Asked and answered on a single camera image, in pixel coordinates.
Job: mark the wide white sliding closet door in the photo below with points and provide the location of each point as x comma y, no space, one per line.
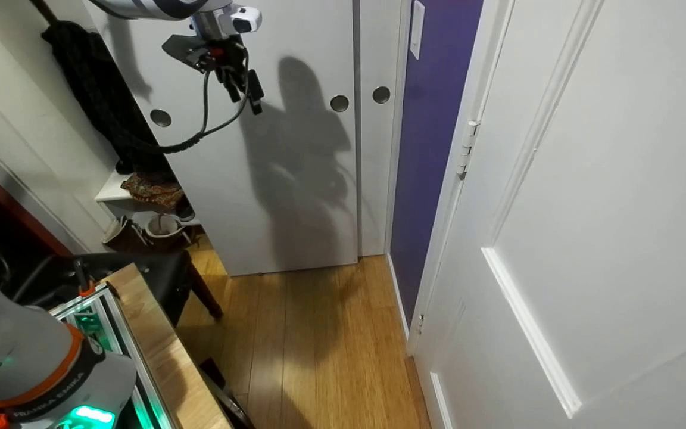
259,190

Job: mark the white shelf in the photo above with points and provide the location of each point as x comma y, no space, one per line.
111,193

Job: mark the black stool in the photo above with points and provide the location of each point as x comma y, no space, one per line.
164,277

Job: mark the white panelled hinged door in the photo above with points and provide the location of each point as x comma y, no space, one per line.
605,226

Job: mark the brown shoe with white lining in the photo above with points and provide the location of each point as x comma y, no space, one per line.
165,229

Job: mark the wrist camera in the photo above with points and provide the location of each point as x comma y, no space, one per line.
185,50

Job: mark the black hanging garment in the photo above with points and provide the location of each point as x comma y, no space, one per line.
102,95

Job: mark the patterned brown cloth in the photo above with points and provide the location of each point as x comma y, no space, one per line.
152,189

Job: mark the round recessed door pull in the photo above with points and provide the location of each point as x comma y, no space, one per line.
160,117
381,95
339,103

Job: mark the orange clamp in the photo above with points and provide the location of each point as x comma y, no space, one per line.
86,283

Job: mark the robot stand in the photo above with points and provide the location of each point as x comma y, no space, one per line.
158,351

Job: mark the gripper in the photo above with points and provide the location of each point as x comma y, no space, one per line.
231,53

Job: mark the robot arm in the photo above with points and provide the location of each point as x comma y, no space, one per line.
15,357

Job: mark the black object on floor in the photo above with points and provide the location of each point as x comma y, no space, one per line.
230,399

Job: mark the white light switch plate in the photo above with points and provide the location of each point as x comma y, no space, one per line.
417,30

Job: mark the narrow white sliding closet door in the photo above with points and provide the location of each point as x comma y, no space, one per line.
373,167

